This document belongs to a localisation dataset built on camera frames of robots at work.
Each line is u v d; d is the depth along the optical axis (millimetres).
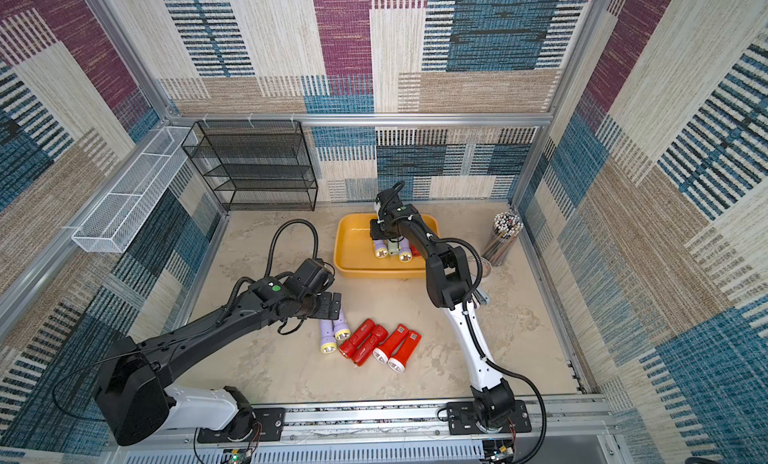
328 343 831
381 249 1022
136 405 397
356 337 842
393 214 826
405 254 1019
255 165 1093
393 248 1021
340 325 866
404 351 829
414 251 1021
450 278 681
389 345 848
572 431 725
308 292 638
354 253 1051
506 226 892
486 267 992
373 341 834
